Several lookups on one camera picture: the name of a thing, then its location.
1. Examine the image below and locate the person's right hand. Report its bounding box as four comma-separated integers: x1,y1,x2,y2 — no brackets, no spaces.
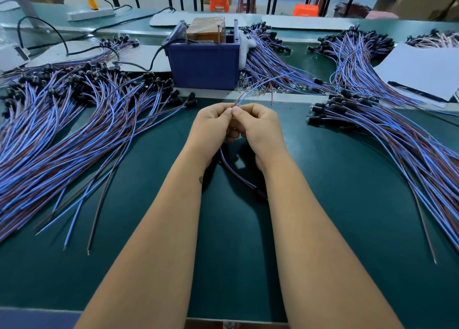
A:
231,103,288,176

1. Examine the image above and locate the person's left hand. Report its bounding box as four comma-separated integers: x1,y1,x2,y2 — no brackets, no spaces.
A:
185,102,238,170

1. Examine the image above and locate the blue brown plug cable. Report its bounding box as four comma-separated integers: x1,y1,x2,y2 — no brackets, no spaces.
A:
219,74,295,200

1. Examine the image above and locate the blue plastic tester box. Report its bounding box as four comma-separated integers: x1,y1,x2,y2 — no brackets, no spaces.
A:
165,20,245,91

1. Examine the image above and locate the pile of wired lamps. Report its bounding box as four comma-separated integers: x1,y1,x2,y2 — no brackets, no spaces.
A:
0,59,198,251
307,90,459,265

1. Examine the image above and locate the person's right forearm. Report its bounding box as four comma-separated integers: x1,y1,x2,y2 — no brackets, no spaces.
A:
257,166,404,329

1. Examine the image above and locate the person's left forearm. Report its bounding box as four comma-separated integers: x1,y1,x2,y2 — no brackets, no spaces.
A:
75,162,216,329

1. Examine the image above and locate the white power strip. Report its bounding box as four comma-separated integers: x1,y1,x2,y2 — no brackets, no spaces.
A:
68,7,117,21

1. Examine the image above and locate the white flat mat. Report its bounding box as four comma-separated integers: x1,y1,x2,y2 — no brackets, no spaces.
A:
262,15,357,31
29,43,173,73
149,11,261,28

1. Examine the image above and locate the brown cardboard block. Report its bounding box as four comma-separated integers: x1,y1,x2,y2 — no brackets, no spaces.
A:
186,17,227,44

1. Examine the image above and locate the black pen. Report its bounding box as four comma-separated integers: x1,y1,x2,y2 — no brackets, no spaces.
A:
387,81,449,102

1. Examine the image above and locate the pink plastic stool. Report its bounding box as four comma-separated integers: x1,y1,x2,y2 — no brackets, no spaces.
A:
366,10,400,21

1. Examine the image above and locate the white paper sheet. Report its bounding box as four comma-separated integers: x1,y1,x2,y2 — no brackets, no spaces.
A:
374,42,459,102

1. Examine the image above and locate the white plastic device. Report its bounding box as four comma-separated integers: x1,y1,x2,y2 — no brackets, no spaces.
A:
0,44,30,74

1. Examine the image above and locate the loose grey wire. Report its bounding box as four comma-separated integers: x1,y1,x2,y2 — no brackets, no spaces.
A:
87,160,119,256

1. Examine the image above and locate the black power cable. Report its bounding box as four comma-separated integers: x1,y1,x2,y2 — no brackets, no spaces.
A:
16,6,176,57

